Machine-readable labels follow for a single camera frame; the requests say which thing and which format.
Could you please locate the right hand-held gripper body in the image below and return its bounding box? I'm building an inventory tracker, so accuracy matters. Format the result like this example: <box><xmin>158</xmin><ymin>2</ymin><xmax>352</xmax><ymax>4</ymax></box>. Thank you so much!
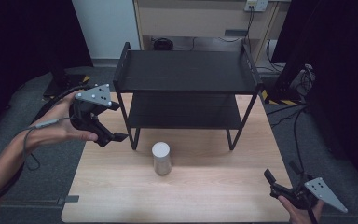
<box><xmin>269</xmin><ymin>176</ymin><xmax>349</xmax><ymax>215</ymax></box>

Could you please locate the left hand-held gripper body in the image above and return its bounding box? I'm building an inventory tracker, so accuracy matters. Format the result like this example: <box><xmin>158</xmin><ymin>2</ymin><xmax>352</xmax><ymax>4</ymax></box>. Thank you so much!
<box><xmin>69</xmin><ymin>83</ymin><xmax>114</xmax><ymax>138</ymax></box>

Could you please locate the person's right hand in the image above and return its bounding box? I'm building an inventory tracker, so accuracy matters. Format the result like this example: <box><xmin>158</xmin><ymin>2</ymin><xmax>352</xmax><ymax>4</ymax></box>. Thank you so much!
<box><xmin>277</xmin><ymin>195</ymin><xmax>324</xmax><ymax>224</ymax></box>

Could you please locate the person's left hand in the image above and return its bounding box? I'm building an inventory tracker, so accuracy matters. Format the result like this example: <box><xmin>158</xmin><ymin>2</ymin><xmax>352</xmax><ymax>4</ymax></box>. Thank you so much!
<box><xmin>27</xmin><ymin>91</ymin><xmax>99</xmax><ymax>151</ymax></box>

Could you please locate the black stand base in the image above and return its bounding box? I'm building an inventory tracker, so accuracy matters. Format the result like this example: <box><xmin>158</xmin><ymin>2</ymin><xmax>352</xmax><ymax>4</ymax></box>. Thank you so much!
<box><xmin>42</xmin><ymin>60</ymin><xmax>90</xmax><ymax>98</ymax></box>

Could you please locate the silver metal can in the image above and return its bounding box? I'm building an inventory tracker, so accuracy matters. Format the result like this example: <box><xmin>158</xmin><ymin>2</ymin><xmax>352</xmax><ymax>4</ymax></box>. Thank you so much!
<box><xmin>151</xmin><ymin>141</ymin><xmax>172</xmax><ymax>176</ymax></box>

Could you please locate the yellow black striped tape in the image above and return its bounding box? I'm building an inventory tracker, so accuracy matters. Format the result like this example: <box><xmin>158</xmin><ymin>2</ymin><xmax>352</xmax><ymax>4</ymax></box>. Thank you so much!
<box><xmin>260</xmin><ymin>89</ymin><xmax>300</xmax><ymax>106</ymax></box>

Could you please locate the white panel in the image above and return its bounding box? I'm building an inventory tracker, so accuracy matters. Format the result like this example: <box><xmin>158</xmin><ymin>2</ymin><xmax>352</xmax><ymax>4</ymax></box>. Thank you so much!
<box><xmin>71</xmin><ymin>0</ymin><xmax>142</xmax><ymax>61</ymax></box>

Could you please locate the grey floor tape strip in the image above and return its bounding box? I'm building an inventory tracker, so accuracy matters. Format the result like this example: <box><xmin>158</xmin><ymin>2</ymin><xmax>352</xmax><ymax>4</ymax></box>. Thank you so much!
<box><xmin>57</xmin><ymin>194</ymin><xmax>80</xmax><ymax>206</ymax></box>

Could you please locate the black round device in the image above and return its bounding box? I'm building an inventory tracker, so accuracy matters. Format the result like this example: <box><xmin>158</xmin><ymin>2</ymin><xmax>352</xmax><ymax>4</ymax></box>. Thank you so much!
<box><xmin>152</xmin><ymin>36</ymin><xmax>174</xmax><ymax>51</ymax></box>

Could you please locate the black two-tier metal shelf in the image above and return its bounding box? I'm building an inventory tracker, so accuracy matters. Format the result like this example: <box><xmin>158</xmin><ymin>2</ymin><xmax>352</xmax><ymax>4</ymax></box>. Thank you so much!
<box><xmin>112</xmin><ymin>41</ymin><xmax>265</xmax><ymax>151</ymax></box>

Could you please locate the dark curtain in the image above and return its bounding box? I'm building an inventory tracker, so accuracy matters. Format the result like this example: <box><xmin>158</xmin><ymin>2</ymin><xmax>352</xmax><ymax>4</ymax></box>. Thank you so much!
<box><xmin>270</xmin><ymin>0</ymin><xmax>358</xmax><ymax>190</ymax></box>
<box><xmin>0</xmin><ymin>0</ymin><xmax>94</xmax><ymax>141</ymax></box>

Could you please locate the wooden cabinet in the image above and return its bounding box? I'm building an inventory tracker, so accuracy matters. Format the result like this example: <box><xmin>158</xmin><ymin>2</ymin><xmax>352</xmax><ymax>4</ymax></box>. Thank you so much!
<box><xmin>132</xmin><ymin>0</ymin><xmax>292</xmax><ymax>64</ymax></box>

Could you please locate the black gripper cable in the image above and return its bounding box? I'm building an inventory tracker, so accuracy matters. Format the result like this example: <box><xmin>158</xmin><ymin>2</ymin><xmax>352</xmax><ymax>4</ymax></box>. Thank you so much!
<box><xmin>292</xmin><ymin>105</ymin><xmax>310</xmax><ymax>183</ymax></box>

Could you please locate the thick black cable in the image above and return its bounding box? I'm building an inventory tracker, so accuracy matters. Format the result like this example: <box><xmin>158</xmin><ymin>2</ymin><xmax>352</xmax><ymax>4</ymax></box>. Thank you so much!
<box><xmin>31</xmin><ymin>83</ymin><xmax>91</xmax><ymax>124</ymax></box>

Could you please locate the grey cable with plug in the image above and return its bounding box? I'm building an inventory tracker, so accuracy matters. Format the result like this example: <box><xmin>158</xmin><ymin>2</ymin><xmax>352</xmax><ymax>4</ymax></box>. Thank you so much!
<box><xmin>22</xmin><ymin>116</ymin><xmax>76</xmax><ymax>172</ymax></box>

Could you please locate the black socket cable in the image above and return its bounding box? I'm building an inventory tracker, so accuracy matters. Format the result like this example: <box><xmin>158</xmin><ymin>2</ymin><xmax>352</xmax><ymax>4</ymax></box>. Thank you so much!
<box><xmin>217</xmin><ymin>5</ymin><xmax>256</xmax><ymax>45</ymax></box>

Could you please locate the white wall socket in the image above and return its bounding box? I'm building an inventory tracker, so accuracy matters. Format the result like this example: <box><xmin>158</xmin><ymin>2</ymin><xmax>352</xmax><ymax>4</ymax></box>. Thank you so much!
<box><xmin>243</xmin><ymin>0</ymin><xmax>270</xmax><ymax>13</ymax></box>

